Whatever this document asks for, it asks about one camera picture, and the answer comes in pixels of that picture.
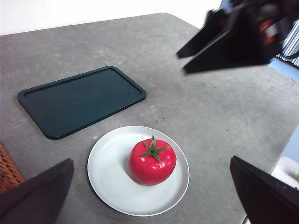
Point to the white object beside table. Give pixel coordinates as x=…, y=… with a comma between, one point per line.
x=286, y=168

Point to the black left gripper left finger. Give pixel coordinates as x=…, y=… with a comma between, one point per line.
x=35, y=200

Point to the pale grey round plate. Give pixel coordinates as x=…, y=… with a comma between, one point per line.
x=112, y=182

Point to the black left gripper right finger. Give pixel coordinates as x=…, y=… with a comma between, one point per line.
x=268, y=198

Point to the black rectangular tray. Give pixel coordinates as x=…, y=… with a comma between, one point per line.
x=79, y=102

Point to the red tomato with green stem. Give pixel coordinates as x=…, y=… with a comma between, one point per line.
x=151, y=168

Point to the striped cloth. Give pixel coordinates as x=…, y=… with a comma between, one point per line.
x=293, y=42

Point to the brown wicker basket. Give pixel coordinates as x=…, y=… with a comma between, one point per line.
x=9, y=172

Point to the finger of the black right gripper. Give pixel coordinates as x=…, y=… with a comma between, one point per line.
x=205, y=32
x=233, y=46

